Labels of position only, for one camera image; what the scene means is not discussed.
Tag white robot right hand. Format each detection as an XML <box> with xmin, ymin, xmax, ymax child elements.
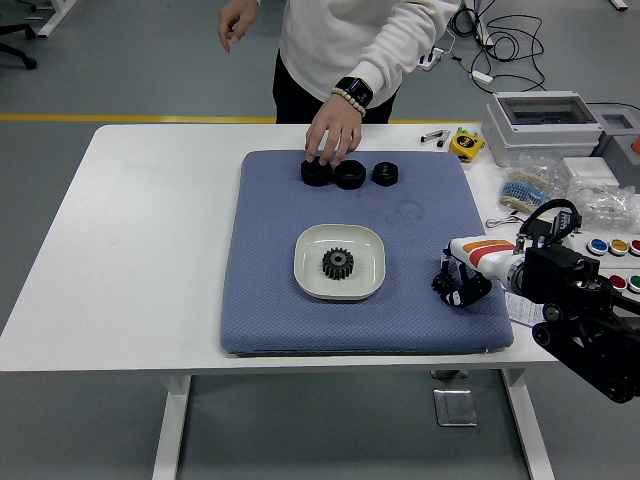
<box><xmin>431</xmin><ymin>236</ymin><xmax>521</xmax><ymax>310</ymax></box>

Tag person's right hand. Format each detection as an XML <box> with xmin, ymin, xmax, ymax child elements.
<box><xmin>218</xmin><ymin>0</ymin><xmax>261</xmax><ymax>54</ymax></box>

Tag person's left hand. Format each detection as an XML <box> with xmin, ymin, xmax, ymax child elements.
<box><xmin>304</xmin><ymin>94</ymin><xmax>364</xmax><ymax>166</ymax></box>

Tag large black hex nut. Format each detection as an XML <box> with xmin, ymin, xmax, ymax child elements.
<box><xmin>333</xmin><ymin>159</ymin><xmax>367</xmax><ymax>191</ymax></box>
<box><xmin>299</xmin><ymin>158</ymin><xmax>334</xmax><ymax>189</ymax></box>

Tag large black steel gear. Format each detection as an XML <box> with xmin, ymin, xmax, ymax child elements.
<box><xmin>321</xmin><ymin>247</ymin><xmax>356</xmax><ymax>283</ymax></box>

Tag small black hex nut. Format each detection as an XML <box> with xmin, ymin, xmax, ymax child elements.
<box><xmin>371</xmin><ymin>161</ymin><xmax>401</xmax><ymax>188</ymax></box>

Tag grey three-button control box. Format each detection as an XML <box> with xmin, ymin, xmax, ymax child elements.
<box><xmin>579</xmin><ymin>234</ymin><xmax>640</xmax><ymax>274</ymax></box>

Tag small white box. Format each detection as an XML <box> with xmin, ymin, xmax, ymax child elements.
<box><xmin>562</xmin><ymin>156</ymin><xmax>619</xmax><ymax>189</ymax></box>

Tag grey two-button control box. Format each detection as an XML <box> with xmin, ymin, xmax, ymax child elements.
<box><xmin>607</xmin><ymin>272</ymin><xmax>640</xmax><ymax>296</ymax></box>

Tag grey box with orange button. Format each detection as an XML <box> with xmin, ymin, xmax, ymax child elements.
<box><xmin>597</xmin><ymin>112</ymin><xmax>640</xmax><ymax>189</ymax></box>

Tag black wrist watch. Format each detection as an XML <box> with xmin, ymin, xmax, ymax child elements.
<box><xmin>333</xmin><ymin>76</ymin><xmax>375</xmax><ymax>107</ymax></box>

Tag purple and white label card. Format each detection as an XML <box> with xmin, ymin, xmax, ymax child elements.
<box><xmin>503</xmin><ymin>289</ymin><xmax>547</xmax><ymax>329</ymax></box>

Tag blue resistor tape strip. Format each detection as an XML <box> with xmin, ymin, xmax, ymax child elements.
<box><xmin>499</xmin><ymin>169</ymin><xmax>545</xmax><ymax>209</ymax></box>

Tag person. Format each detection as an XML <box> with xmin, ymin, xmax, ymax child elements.
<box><xmin>218</xmin><ymin>0</ymin><xmax>461</xmax><ymax>166</ymax></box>

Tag black electronic module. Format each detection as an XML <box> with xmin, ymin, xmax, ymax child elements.
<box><xmin>548</xmin><ymin>209</ymin><xmax>584</xmax><ymax>236</ymax></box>

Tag clear plastic bag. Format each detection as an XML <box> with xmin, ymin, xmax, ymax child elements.
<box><xmin>514</xmin><ymin>151</ymin><xmax>566</xmax><ymax>182</ymax></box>

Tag yellow tape measure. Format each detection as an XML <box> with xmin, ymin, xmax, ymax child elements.
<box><xmin>448</xmin><ymin>127</ymin><xmax>487</xmax><ymax>164</ymax></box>

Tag white power strip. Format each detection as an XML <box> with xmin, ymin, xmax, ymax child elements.
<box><xmin>417</xmin><ymin>46</ymin><xmax>445</xmax><ymax>71</ymax></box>

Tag bubble wrap bag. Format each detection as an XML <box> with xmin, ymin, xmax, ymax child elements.
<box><xmin>564</xmin><ymin>174</ymin><xmax>640</xmax><ymax>231</ymax></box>

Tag white square shallow dish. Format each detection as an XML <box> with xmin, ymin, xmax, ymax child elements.
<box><xmin>292</xmin><ymin>222</ymin><xmax>387</xmax><ymax>302</ymax></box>

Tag blue-grey quilted cushion mat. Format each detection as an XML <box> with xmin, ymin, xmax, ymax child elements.
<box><xmin>219</xmin><ymin>148</ymin><xmax>515</xmax><ymax>359</ymax></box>

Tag grey metal floor plate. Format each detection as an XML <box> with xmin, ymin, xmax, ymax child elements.
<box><xmin>432</xmin><ymin>388</ymin><xmax>478</xmax><ymax>428</ymax></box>

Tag white desk leg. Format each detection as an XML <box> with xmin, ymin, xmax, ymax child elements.
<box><xmin>464</xmin><ymin>0</ymin><xmax>495</xmax><ymax>49</ymax></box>
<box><xmin>37</xmin><ymin>0</ymin><xmax>79</xmax><ymax>39</ymax></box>

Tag white table leg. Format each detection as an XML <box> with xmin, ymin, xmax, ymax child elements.
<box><xmin>152</xmin><ymin>374</ymin><xmax>194</xmax><ymax>480</ymax></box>
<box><xmin>501</xmin><ymin>369</ymin><xmax>556</xmax><ymax>480</ymax></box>

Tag black office chair base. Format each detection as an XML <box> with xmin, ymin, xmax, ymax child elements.
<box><xmin>0</xmin><ymin>22</ymin><xmax>39</xmax><ymax>70</ymax></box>

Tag white bead bracelet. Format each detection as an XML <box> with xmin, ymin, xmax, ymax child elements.
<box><xmin>330</xmin><ymin>87</ymin><xmax>368</xmax><ymax>119</ymax></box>

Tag thin white wire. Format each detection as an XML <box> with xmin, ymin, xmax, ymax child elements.
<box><xmin>484</xmin><ymin>209</ymin><xmax>531</xmax><ymax>229</ymax></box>

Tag grey enclosure with clear lid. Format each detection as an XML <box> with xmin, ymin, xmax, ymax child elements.
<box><xmin>480</xmin><ymin>90</ymin><xmax>609</xmax><ymax>169</ymax></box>

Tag black floor cable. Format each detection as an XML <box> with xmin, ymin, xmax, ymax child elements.
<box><xmin>449</xmin><ymin>0</ymin><xmax>549</xmax><ymax>92</ymax></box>

